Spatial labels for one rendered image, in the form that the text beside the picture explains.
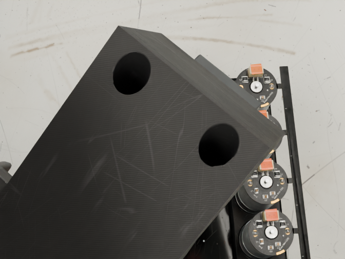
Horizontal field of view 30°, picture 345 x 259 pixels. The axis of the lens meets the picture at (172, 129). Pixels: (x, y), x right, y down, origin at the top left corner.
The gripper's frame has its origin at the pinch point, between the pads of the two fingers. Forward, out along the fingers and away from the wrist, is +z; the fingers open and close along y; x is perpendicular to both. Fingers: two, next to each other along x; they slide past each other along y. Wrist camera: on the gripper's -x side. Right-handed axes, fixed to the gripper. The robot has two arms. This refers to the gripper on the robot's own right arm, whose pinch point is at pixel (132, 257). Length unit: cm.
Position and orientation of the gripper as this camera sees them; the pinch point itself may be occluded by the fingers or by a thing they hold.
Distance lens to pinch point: 30.5
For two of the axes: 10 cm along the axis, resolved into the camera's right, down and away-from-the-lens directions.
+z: 2.8, -0.8, 9.6
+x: -5.9, 7.7, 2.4
